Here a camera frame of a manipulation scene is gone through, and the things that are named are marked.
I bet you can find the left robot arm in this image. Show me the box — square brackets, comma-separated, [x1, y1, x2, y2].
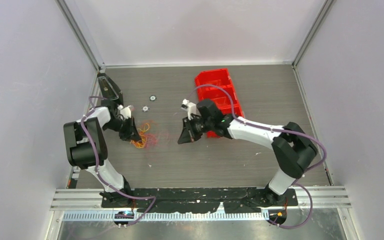
[63, 99, 141, 207]

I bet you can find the red compartment bin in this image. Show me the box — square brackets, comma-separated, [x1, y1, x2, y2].
[194, 68, 246, 139]

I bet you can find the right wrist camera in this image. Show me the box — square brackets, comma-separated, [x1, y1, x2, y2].
[180, 99, 199, 121]

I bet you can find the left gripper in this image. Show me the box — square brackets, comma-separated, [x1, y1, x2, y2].
[102, 116, 142, 144]

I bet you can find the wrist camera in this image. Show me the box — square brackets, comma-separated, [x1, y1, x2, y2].
[180, 99, 199, 121]
[117, 105, 135, 120]

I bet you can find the green poker chip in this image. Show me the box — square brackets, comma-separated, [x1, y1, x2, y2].
[149, 95, 157, 102]

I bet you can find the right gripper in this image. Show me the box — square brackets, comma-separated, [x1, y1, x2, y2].
[178, 115, 214, 145]

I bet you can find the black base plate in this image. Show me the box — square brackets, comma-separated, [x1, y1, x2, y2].
[100, 187, 298, 214]

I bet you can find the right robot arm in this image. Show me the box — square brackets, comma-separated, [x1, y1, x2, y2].
[177, 99, 318, 205]

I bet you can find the black metronome box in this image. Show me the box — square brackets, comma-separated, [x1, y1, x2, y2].
[97, 73, 124, 105]

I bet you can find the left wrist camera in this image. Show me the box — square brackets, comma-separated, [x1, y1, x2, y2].
[117, 105, 135, 120]

